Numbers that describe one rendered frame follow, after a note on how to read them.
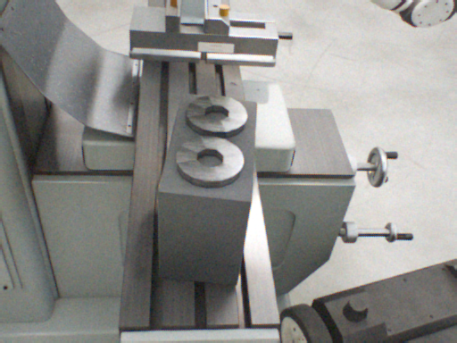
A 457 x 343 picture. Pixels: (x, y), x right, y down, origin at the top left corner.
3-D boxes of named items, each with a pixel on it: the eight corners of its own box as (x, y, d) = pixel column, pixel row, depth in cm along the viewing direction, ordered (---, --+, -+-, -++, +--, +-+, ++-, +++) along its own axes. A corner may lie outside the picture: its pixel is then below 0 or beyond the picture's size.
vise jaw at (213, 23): (227, 10, 127) (228, -5, 125) (228, 35, 118) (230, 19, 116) (203, 9, 127) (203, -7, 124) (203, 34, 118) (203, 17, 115)
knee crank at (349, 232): (407, 230, 150) (414, 217, 146) (414, 247, 146) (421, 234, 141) (333, 230, 147) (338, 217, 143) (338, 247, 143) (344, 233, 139)
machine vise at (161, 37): (270, 37, 134) (277, -5, 127) (276, 67, 123) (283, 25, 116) (135, 28, 131) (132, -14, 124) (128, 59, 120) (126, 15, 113)
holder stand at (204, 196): (245, 185, 93) (259, 94, 80) (237, 287, 77) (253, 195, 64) (179, 177, 93) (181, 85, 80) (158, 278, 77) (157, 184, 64)
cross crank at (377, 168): (379, 168, 155) (391, 138, 147) (391, 196, 147) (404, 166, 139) (328, 167, 153) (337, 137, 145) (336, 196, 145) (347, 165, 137)
